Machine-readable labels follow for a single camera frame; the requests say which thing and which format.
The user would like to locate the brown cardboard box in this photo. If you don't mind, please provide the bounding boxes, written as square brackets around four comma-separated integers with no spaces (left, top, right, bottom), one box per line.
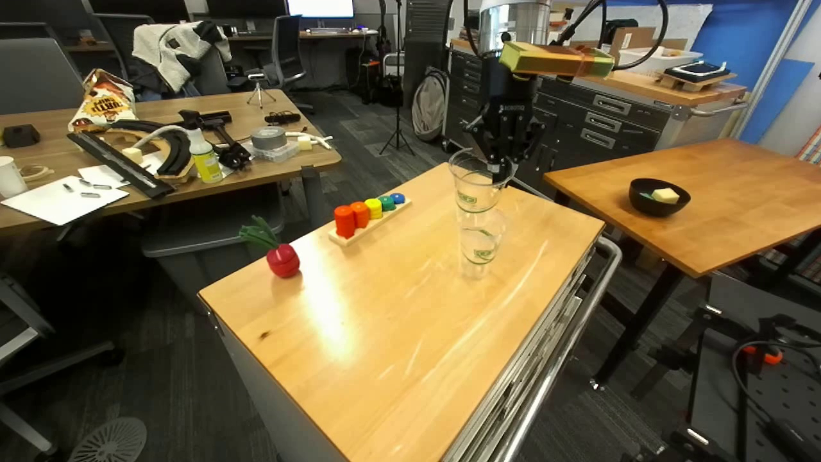
[627,24,691,56]

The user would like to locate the grey padded chair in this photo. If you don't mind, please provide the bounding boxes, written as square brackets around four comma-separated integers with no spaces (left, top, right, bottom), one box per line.
[0,33,87,119]

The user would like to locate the small white paper note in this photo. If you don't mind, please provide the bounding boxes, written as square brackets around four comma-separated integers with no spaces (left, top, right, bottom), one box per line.
[76,166,131,192]

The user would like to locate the white black jacket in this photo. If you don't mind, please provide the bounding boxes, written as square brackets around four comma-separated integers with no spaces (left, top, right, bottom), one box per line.
[130,22,233,95]

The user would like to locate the camera box with coloured tape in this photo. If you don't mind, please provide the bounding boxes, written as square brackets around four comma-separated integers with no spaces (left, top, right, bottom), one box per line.
[498,38,618,83]

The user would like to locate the long wooden desk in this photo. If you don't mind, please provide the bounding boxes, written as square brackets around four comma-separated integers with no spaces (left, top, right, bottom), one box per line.
[0,89,344,260]

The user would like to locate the black curved hose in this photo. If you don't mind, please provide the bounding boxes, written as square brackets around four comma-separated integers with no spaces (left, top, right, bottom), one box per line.
[155,126,195,181]

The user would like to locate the wooden board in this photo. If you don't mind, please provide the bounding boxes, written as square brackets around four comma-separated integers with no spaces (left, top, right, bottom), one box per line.
[655,69,750,99]

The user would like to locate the black upright device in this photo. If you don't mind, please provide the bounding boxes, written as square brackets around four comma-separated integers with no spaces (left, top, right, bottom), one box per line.
[600,19,640,46]

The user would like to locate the round grey floor grille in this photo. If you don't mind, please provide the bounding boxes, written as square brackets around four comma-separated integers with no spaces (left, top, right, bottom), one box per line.
[71,417,150,462]

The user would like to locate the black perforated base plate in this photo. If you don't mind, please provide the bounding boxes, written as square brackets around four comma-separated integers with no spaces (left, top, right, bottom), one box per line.
[689,272,821,462]

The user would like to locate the orange cable clip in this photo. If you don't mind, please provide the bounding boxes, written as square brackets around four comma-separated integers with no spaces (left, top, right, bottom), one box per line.
[740,341,789,370]

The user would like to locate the grey tape roll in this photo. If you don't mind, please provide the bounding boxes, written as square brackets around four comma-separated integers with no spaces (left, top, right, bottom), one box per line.
[253,126,292,160]

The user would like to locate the yellow liquid bottle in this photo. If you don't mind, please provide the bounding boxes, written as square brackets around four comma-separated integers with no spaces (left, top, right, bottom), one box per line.
[187,126,230,185]

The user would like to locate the dark tablet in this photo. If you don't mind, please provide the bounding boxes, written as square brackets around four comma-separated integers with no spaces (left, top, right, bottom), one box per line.
[664,60,731,83]

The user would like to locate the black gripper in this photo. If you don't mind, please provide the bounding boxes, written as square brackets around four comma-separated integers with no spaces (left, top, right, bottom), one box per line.
[468,76,548,183]

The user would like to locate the white floor fan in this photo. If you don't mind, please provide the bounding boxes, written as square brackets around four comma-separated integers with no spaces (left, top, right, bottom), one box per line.
[409,67,450,144]

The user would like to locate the computer monitor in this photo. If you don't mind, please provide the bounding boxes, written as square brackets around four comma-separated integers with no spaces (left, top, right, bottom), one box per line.
[286,0,360,22]

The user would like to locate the white plastic tub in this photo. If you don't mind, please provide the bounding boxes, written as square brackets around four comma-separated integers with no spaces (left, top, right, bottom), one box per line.
[616,46,707,77]

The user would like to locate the black drawer cabinet wooden top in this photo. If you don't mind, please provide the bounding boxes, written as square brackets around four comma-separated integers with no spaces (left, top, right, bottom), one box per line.
[444,46,752,196]

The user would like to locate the wooden top steel tool cart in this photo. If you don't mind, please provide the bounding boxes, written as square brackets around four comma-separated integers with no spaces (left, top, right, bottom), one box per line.
[199,162,625,462]

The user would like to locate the black office chair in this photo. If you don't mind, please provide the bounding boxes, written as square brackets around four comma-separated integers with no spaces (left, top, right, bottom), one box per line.
[254,13,313,95]

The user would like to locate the wooden table black legs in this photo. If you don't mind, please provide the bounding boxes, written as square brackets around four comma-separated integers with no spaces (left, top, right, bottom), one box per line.
[545,140,821,393]

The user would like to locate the red toy block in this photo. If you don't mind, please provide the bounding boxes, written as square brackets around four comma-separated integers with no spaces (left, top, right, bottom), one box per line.
[331,203,360,243]

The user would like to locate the printed snack bag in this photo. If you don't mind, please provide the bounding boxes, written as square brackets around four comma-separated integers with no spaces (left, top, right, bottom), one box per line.
[65,67,139,137]

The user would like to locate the grey chair base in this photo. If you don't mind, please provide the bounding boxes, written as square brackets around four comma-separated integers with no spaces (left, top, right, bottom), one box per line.
[0,272,123,457]

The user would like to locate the black bowl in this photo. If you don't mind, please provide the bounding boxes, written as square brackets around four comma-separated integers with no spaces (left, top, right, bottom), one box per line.
[629,176,694,218]

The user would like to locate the black clamp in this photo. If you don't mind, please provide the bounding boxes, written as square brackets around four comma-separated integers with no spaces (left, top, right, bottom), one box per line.
[215,140,257,173]

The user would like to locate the orange toy block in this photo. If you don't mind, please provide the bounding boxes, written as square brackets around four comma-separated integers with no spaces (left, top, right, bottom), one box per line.
[348,201,372,231]

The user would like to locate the white paper sheet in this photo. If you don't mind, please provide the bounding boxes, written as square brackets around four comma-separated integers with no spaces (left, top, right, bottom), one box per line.
[4,176,131,228]

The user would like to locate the long black bar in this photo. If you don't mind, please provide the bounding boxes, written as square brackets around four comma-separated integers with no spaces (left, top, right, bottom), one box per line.
[67,131,177,203]

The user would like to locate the white paper cup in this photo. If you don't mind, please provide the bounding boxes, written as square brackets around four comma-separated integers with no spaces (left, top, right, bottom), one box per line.
[0,155,29,201]

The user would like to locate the black power tool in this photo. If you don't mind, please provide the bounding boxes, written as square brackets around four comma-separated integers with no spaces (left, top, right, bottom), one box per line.
[177,109,236,135]

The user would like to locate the black tripod stand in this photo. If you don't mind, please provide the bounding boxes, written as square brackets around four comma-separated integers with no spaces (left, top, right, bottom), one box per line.
[381,0,419,158]

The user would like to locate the pale yellow food piece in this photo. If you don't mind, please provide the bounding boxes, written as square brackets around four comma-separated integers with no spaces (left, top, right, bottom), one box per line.
[640,185,684,208]

